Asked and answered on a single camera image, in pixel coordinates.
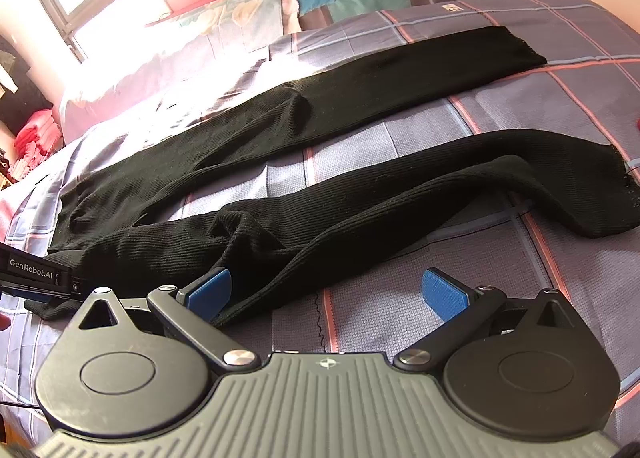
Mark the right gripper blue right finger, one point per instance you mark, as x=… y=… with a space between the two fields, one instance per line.
x=462 y=309

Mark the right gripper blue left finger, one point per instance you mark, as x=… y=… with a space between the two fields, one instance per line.
x=187 y=314

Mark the pink folded towel stack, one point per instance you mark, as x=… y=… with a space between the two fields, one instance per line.
x=34 y=143

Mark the hanging dark clothes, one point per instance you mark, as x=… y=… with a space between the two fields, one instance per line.
x=17 y=107

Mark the plaid purple bed sheet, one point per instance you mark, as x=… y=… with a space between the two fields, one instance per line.
x=496 y=140

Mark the pale floral pillow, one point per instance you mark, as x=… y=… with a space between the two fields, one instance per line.
x=247 y=24

